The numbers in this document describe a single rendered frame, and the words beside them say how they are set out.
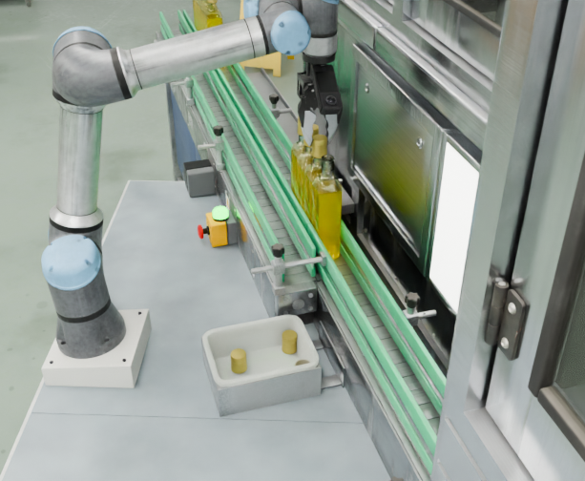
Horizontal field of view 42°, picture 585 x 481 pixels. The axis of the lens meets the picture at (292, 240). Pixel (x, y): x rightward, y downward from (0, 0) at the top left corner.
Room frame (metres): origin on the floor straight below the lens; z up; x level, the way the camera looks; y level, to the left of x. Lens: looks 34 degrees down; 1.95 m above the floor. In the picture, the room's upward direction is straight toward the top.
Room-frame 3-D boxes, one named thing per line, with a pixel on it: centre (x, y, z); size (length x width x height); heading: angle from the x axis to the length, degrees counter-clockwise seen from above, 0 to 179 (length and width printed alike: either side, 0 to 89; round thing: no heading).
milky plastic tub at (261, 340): (1.21, 0.07, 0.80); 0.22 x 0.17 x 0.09; 107
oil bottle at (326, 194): (1.50, -0.08, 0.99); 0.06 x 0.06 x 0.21; 18
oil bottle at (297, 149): (1.66, -0.03, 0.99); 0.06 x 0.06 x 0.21; 17
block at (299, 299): (1.36, -0.01, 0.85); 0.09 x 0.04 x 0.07; 107
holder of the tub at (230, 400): (1.22, 0.04, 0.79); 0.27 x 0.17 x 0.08; 107
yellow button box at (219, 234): (1.74, 0.20, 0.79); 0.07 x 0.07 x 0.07; 17
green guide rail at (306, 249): (2.23, 0.20, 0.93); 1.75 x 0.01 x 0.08; 17
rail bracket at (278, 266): (1.35, 0.01, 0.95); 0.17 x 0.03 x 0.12; 107
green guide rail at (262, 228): (2.21, 0.27, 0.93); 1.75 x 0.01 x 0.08; 17
